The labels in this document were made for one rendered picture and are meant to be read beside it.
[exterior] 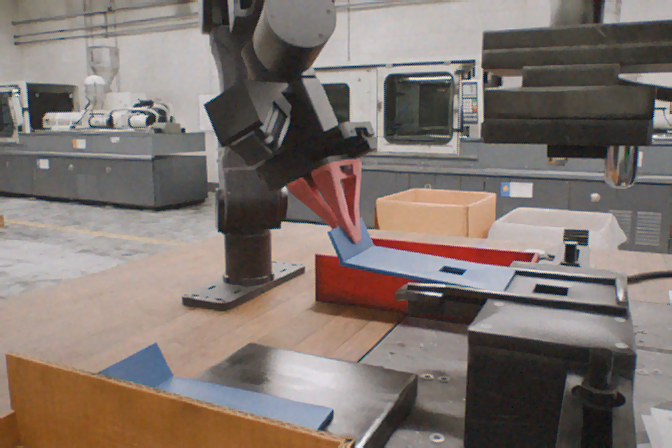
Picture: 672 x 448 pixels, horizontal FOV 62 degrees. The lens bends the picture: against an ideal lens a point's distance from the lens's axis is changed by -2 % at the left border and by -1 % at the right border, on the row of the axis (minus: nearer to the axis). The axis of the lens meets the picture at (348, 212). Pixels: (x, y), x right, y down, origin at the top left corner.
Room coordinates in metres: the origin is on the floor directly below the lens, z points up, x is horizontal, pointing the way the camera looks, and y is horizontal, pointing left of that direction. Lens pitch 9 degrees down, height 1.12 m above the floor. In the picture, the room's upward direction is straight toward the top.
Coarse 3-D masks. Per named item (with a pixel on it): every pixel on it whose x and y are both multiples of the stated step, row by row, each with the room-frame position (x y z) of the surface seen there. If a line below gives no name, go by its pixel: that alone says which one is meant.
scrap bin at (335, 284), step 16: (384, 240) 0.75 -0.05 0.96; (400, 240) 0.74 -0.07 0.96; (320, 256) 0.66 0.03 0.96; (336, 256) 0.65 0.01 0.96; (448, 256) 0.71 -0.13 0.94; (464, 256) 0.71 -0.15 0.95; (480, 256) 0.70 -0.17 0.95; (496, 256) 0.69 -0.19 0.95; (512, 256) 0.68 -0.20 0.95; (528, 256) 0.67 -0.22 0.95; (320, 272) 0.66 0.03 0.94; (336, 272) 0.65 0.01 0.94; (352, 272) 0.65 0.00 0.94; (368, 272) 0.64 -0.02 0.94; (320, 288) 0.66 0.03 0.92; (336, 288) 0.65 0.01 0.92; (352, 288) 0.65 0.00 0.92; (368, 288) 0.64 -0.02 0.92; (384, 288) 0.63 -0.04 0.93; (352, 304) 0.65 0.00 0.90; (368, 304) 0.64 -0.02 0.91; (384, 304) 0.63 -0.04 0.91; (400, 304) 0.62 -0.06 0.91; (464, 320) 0.59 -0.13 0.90
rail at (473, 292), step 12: (456, 288) 0.43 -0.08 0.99; (468, 288) 0.42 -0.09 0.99; (456, 300) 0.43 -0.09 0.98; (468, 300) 0.42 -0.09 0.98; (516, 300) 0.41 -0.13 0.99; (528, 300) 0.40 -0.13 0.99; (540, 300) 0.40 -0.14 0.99; (552, 300) 0.40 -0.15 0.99; (564, 300) 0.39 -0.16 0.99; (576, 300) 0.39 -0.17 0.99; (444, 312) 0.43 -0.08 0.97; (456, 312) 0.43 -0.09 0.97; (468, 312) 0.42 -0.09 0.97; (612, 312) 0.38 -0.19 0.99; (624, 312) 0.38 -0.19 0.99
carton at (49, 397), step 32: (32, 384) 0.33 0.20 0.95; (64, 384) 0.32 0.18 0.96; (96, 384) 0.31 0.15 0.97; (128, 384) 0.30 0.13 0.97; (0, 416) 0.33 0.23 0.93; (32, 416) 0.33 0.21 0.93; (64, 416) 0.32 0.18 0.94; (96, 416) 0.31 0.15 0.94; (128, 416) 0.30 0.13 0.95; (160, 416) 0.29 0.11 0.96; (192, 416) 0.28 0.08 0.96; (224, 416) 0.27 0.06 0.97; (256, 416) 0.27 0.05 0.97
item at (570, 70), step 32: (576, 0) 0.40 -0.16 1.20; (512, 32) 0.40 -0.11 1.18; (544, 32) 0.39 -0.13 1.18; (576, 32) 0.38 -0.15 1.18; (608, 32) 0.37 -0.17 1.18; (640, 32) 0.37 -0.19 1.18; (512, 64) 0.40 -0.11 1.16; (544, 64) 0.39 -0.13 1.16; (576, 64) 0.38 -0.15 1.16; (608, 64) 0.36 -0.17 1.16; (640, 64) 0.37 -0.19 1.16; (512, 96) 0.36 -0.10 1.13; (544, 96) 0.36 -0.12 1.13; (576, 96) 0.35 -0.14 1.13; (608, 96) 0.34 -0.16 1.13; (640, 96) 0.33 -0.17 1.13; (512, 128) 0.36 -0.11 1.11; (544, 128) 0.36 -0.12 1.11; (576, 128) 0.35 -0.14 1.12; (608, 128) 0.34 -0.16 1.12; (640, 128) 0.33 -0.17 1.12; (608, 160) 0.36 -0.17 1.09
